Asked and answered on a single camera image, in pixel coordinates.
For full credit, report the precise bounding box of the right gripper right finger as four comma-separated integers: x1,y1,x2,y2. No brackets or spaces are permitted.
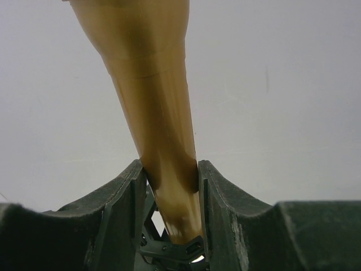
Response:
199,160,360,270

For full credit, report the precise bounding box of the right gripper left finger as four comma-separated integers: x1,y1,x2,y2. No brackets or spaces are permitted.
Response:
1,160,146,270

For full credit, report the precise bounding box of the gold microphone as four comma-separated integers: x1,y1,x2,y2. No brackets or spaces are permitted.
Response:
70,1,202,244

